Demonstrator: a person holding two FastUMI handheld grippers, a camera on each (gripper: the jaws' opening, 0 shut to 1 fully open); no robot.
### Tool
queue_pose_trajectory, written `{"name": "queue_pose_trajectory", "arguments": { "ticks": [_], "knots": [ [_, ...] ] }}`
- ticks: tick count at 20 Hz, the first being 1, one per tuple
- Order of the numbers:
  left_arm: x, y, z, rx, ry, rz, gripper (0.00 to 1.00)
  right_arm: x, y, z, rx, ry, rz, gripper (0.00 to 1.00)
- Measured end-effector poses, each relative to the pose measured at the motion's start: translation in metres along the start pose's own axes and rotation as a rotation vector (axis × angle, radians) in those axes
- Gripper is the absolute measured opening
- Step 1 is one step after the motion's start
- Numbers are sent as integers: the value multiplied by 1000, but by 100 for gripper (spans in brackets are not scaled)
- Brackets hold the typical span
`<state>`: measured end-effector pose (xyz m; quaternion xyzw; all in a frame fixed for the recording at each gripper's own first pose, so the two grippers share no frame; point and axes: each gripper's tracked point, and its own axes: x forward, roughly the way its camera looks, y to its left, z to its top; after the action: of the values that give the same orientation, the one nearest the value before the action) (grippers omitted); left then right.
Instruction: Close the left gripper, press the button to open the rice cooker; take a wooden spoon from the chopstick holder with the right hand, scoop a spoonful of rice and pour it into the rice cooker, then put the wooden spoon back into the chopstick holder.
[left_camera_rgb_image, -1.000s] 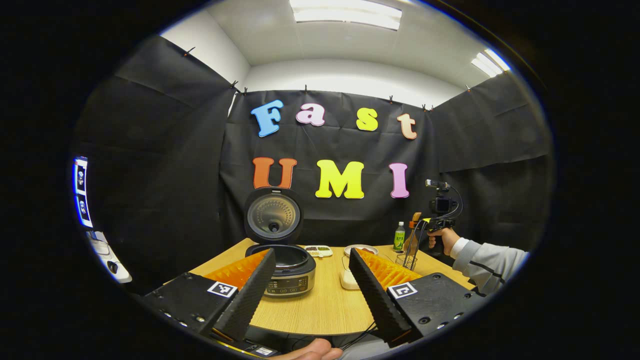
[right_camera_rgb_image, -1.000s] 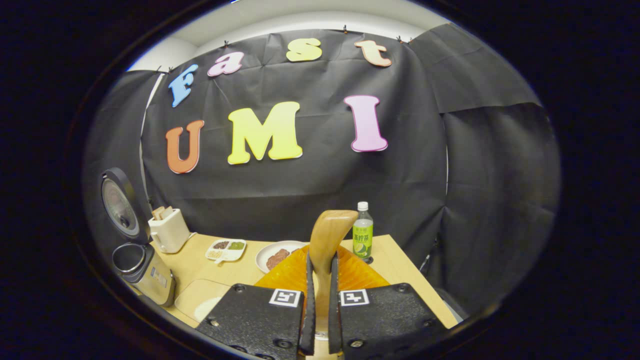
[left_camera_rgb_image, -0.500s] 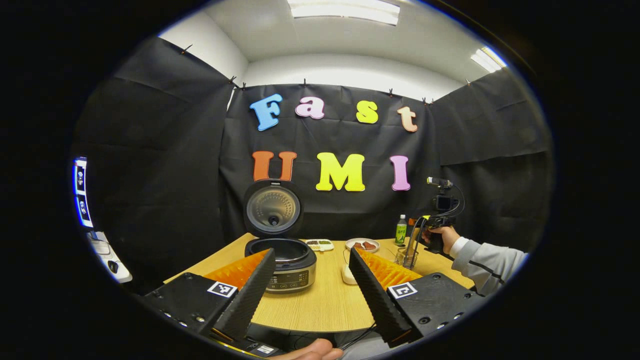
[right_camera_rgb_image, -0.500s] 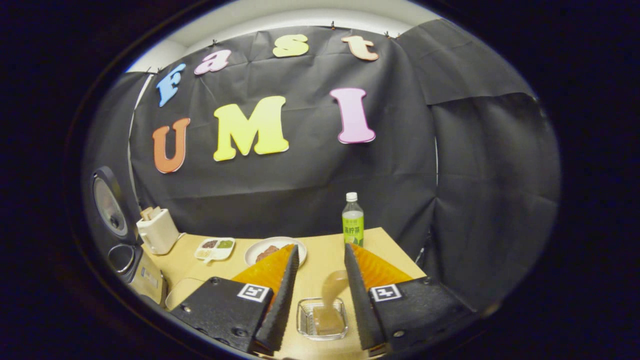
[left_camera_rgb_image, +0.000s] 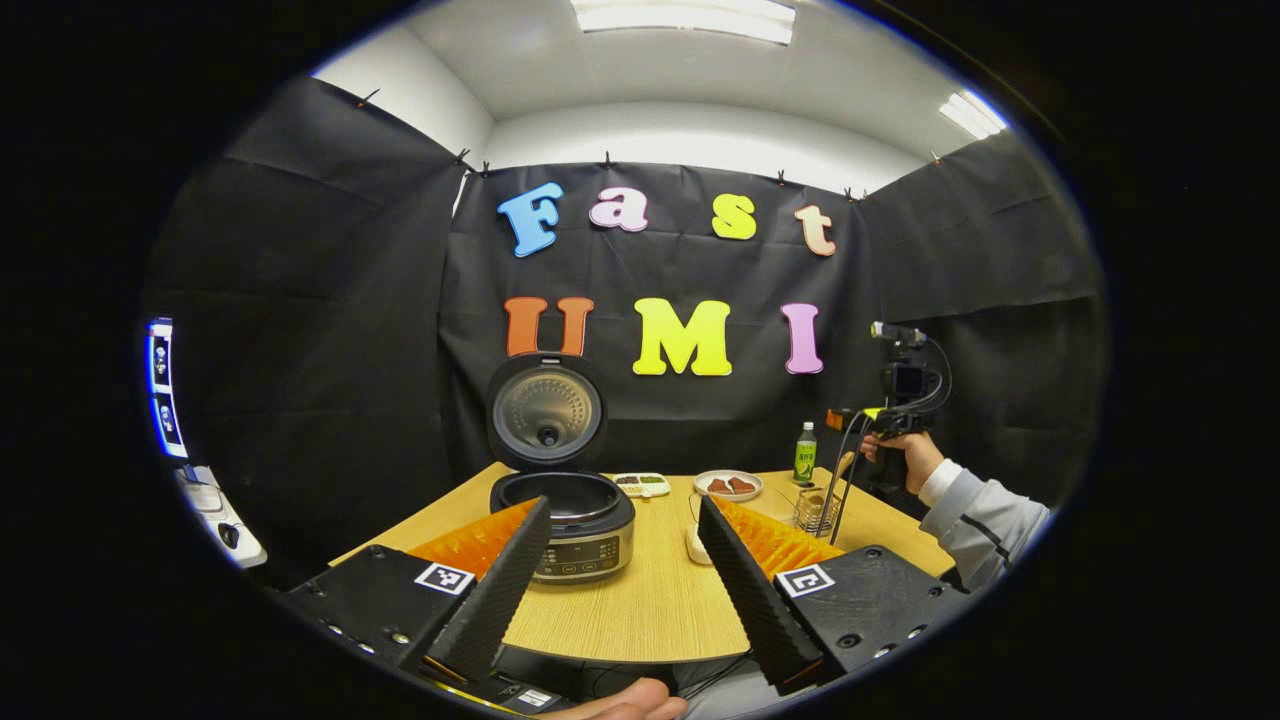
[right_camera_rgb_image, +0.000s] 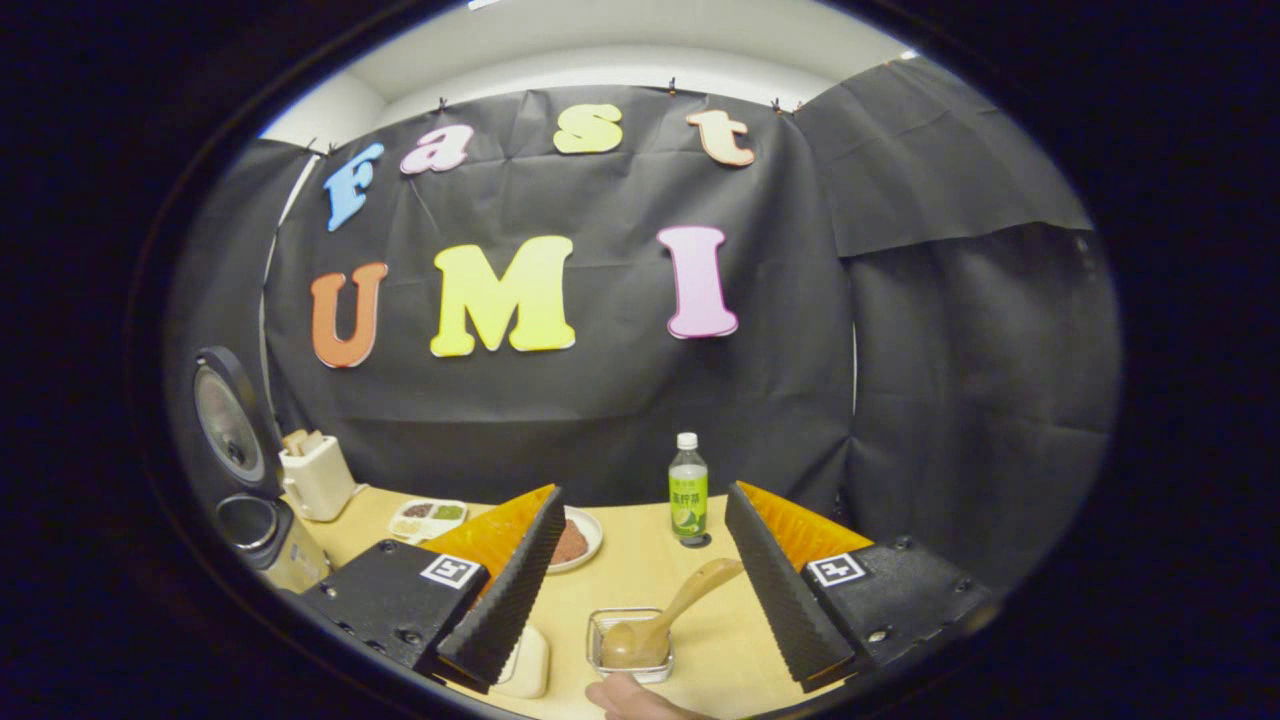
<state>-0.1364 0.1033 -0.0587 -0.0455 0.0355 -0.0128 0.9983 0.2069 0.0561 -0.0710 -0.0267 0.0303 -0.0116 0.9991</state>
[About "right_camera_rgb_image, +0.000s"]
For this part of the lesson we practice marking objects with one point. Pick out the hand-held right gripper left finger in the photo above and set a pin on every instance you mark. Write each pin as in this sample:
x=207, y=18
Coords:
x=505, y=600

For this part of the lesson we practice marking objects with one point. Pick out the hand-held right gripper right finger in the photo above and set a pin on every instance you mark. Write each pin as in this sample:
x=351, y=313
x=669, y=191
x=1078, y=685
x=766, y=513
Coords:
x=785, y=600

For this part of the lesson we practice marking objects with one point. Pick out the clear container of rice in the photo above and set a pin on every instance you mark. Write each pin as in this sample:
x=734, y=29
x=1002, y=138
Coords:
x=525, y=665

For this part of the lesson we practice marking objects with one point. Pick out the wooden spoon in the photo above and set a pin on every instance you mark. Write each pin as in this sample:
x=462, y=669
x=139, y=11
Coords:
x=690, y=595

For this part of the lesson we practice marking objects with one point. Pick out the grey rice cooker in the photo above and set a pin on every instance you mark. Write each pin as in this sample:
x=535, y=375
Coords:
x=230, y=425

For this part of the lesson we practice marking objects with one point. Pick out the brown meat piece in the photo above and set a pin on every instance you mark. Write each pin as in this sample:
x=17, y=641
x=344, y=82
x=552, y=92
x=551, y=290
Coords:
x=570, y=542

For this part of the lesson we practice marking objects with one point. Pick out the white round plate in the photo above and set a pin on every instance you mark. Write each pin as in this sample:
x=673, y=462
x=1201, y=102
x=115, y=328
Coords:
x=594, y=535

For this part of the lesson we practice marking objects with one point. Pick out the white divided bean dish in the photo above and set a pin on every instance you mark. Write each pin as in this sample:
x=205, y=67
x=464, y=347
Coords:
x=428, y=520

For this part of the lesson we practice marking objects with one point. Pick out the green tea bottle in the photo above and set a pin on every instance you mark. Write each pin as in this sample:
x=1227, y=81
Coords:
x=688, y=495

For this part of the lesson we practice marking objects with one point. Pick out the white toaster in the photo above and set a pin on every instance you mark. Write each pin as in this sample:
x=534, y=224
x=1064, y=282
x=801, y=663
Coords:
x=320, y=485

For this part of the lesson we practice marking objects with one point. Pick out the black backdrop cloth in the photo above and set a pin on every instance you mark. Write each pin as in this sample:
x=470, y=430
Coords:
x=900, y=400

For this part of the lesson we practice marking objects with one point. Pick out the toast slice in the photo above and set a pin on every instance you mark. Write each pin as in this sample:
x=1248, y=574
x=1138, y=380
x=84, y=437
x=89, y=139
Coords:
x=313, y=442
x=294, y=442

